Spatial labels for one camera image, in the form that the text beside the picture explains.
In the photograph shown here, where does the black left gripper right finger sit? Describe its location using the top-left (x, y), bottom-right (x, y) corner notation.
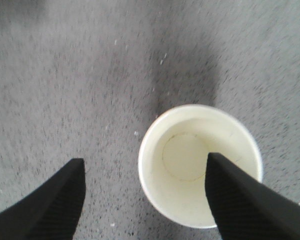
top-left (204, 152), bottom-right (300, 240)

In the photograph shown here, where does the brown paper cup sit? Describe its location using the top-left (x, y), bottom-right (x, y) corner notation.
top-left (138, 104), bottom-right (263, 229)

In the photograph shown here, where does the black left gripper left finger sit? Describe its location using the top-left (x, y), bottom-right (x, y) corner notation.
top-left (0, 158), bottom-right (86, 240)

